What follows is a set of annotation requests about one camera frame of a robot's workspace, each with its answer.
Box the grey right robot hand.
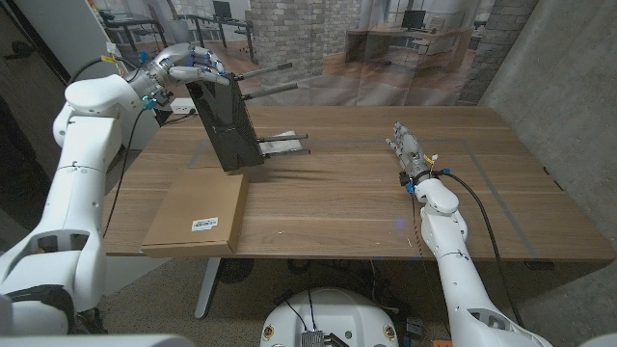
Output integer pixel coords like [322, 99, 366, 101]
[385, 120, 433, 183]

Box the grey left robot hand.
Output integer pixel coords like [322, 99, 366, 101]
[125, 41, 231, 100]

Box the black router with antennas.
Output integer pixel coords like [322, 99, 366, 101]
[185, 62, 311, 174]

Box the brown cardboard package box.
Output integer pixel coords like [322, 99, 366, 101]
[141, 167, 250, 259]

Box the white cabinet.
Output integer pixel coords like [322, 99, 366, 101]
[13, 0, 160, 150]

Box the printed office backdrop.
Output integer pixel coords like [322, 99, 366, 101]
[91, 0, 539, 108]

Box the white plastic pouch with label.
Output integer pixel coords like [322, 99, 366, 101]
[262, 129, 306, 157]

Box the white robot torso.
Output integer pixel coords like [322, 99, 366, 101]
[259, 287, 400, 347]

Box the black round grille disc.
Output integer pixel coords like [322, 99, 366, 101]
[217, 258, 255, 284]

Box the white table leg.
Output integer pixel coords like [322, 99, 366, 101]
[194, 257, 223, 320]

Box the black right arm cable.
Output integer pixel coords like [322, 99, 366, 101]
[436, 169, 526, 329]

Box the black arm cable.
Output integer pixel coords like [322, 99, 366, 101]
[68, 56, 148, 238]
[436, 169, 526, 329]

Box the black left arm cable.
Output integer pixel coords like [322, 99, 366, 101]
[68, 56, 148, 238]

